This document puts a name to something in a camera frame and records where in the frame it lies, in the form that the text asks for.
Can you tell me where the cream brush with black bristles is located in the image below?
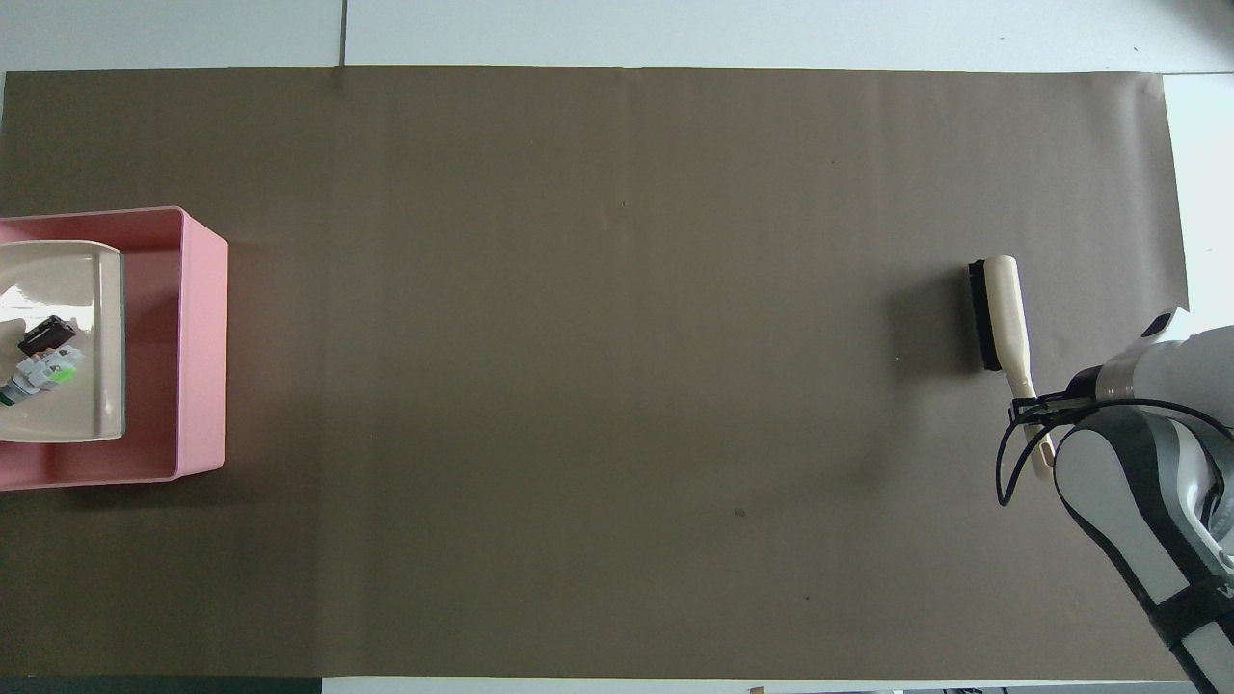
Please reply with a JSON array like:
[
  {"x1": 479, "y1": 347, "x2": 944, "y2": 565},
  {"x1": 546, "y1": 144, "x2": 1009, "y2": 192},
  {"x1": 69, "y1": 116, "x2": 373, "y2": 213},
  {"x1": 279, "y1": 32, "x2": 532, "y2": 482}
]
[{"x1": 968, "y1": 255, "x2": 1057, "y2": 482}]

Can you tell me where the black cable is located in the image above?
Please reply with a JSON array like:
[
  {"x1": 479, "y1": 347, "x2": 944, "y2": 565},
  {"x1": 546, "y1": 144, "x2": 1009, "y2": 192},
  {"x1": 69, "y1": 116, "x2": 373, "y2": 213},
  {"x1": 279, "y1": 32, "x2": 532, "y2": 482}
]
[{"x1": 995, "y1": 389, "x2": 1234, "y2": 509}]

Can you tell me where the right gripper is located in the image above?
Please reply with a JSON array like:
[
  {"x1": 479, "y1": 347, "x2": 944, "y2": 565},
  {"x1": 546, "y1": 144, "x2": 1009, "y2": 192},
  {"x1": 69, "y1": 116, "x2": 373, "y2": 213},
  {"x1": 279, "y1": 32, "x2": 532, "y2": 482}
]
[{"x1": 1041, "y1": 365, "x2": 1103, "y2": 415}]

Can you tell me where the pink plastic bin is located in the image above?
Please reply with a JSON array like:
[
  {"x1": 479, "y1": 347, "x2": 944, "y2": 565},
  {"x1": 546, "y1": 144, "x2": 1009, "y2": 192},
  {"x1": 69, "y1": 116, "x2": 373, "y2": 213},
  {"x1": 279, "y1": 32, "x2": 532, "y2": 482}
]
[{"x1": 0, "y1": 205, "x2": 228, "y2": 493}]

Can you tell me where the white green electronic scrap piece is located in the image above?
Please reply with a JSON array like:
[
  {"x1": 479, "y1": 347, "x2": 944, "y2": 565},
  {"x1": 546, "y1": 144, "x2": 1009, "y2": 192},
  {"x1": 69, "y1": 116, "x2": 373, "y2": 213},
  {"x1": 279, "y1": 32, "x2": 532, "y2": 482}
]
[{"x1": 0, "y1": 346, "x2": 87, "y2": 409}]

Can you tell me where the black electronic scrap piece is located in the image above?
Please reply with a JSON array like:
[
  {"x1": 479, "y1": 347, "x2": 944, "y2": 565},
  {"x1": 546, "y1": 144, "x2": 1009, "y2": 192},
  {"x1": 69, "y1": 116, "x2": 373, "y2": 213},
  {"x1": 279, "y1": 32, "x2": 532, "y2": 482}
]
[{"x1": 17, "y1": 314, "x2": 78, "y2": 357}]

